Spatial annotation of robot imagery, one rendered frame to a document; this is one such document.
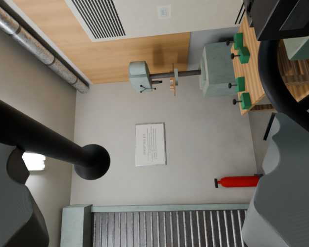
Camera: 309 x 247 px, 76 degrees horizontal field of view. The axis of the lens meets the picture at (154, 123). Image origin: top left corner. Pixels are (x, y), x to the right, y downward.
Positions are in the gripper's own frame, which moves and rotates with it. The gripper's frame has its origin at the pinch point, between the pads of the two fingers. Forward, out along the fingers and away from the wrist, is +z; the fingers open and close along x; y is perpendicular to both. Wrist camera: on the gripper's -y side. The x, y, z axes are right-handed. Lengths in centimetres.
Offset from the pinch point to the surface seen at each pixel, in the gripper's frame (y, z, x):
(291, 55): 0.3, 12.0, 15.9
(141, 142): 180, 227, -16
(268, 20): -3.6, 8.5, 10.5
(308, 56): 0.4, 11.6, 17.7
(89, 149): 6.3, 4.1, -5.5
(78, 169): 7.5, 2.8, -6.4
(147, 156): 194, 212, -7
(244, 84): 53, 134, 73
